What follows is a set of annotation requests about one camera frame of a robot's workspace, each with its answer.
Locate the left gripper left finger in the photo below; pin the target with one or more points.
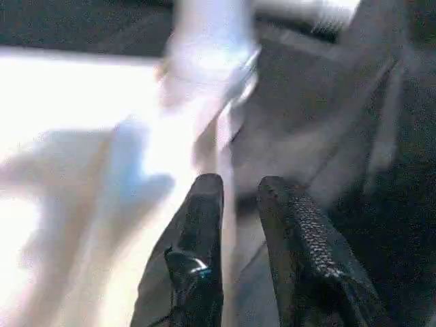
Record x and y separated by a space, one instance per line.
187 272

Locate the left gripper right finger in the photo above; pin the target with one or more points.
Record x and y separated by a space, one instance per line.
313 272

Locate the white plastic table top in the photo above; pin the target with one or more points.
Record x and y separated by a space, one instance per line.
68 136

